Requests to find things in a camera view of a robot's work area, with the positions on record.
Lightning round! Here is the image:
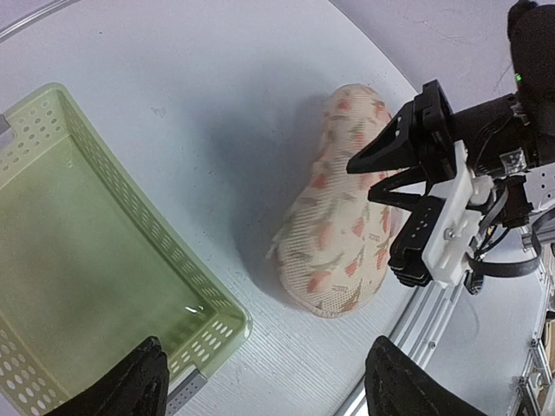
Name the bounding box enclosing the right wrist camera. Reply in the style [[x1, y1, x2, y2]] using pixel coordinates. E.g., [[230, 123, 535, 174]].
[[419, 140, 534, 296]]

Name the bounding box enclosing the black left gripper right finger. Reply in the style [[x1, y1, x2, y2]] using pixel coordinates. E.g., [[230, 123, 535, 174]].
[[364, 335, 481, 416]]

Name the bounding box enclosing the floral mesh laundry bag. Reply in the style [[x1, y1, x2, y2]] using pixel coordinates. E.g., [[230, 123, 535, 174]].
[[268, 84, 402, 318]]

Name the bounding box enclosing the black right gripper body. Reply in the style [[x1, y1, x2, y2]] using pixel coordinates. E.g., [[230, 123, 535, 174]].
[[387, 80, 539, 288]]

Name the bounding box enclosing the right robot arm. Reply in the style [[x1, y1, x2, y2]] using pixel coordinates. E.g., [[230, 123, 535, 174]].
[[347, 1, 554, 292]]

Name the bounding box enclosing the green perforated plastic basket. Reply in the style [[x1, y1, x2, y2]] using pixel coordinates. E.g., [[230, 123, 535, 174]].
[[1, 83, 251, 415]]

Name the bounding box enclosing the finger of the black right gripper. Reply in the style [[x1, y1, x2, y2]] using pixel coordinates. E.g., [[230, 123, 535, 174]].
[[367, 167, 430, 213], [346, 113, 422, 174]]

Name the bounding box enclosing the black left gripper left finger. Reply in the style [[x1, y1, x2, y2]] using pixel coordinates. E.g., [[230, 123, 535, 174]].
[[55, 336, 169, 415]]

